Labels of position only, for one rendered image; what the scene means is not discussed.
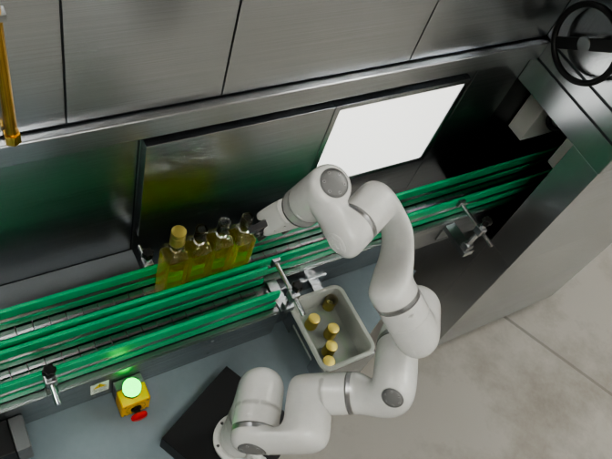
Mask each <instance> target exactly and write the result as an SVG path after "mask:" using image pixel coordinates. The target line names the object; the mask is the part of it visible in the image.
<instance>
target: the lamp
mask: <svg viewBox="0 0 612 459"><path fill-rule="evenodd" d="M122 393H123V394H124V396H126V397H127V398H129V399H132V398H136V397H138V396H139V395H140V393H141V383H140V381H139V380H138V379H136V378H128V379H126V380H125V381H124V383H123V386H122Z"/></svg>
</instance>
